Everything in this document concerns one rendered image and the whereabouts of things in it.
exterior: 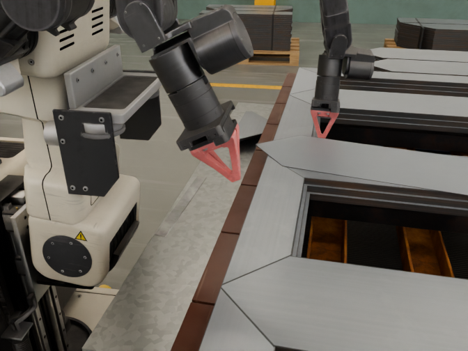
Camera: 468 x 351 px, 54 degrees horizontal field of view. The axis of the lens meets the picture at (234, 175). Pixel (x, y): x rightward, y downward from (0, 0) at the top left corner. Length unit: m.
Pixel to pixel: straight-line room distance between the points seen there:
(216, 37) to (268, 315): 0.36
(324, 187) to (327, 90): 0.27
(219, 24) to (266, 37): 4.66
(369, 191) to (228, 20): 0.52
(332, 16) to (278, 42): 4.18
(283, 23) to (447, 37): 1.72
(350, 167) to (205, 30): 0.54
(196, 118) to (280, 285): 0.26
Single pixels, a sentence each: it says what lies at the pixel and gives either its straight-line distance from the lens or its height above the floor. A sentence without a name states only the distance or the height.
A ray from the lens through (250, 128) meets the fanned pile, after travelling 1.56.
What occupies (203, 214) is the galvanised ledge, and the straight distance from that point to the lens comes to 1.16.
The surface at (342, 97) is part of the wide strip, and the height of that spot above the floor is 0.86.
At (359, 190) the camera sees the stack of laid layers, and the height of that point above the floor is 0.84.
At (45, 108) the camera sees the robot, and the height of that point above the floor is 1.03.
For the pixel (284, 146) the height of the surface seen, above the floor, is 0.86.
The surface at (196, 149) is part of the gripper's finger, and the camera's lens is 0.63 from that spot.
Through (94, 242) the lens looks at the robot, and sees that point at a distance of 0.95.
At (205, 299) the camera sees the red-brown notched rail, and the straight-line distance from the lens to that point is 0.70.
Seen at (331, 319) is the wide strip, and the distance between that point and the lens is 0.64.
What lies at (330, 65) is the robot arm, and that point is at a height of 1.03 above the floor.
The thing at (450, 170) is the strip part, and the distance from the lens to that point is 1.08.
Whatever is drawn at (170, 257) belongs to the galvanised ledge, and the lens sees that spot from 1.02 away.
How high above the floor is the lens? 1.30
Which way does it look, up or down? 28 degrees down
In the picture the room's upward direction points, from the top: straight up
